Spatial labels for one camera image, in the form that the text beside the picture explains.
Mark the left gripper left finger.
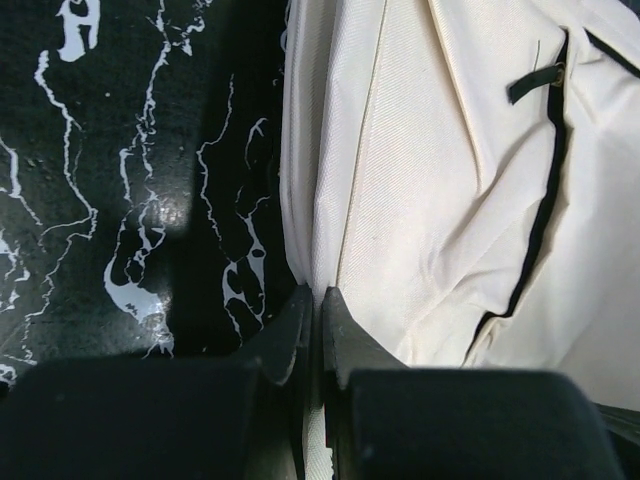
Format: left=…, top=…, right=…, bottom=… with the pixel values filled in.
left=1, top=286, right=313, bottom=479

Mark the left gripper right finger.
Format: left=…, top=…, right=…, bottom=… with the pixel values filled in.
left=321, top=287, right=630, bottom=479

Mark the cream canvas student bag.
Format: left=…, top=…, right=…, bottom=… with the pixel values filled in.
left=280, top=1, right=639, bottom=479

